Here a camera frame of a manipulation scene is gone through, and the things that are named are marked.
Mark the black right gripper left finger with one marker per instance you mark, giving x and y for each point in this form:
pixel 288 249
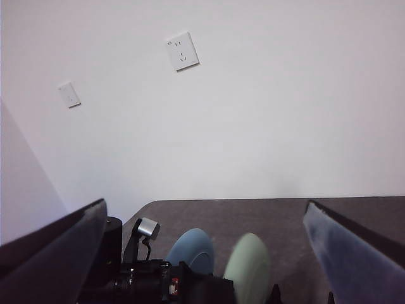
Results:
pixel 41 269

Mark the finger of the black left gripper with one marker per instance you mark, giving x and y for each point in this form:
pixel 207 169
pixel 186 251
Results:
pixel 209 291

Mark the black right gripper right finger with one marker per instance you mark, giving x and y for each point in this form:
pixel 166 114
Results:
pixel 357 269

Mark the blue plate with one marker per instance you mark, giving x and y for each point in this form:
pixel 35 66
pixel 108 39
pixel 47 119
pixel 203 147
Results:
pixel 190 247

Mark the pale green plate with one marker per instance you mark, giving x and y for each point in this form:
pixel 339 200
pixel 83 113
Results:
pixel 248 263

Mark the black plastic plate rack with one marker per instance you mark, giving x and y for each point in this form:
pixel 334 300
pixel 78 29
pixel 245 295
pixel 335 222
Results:
pixel 276 295

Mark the pale grey camera box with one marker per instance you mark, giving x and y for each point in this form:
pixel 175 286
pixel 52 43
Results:
pixel 147 228

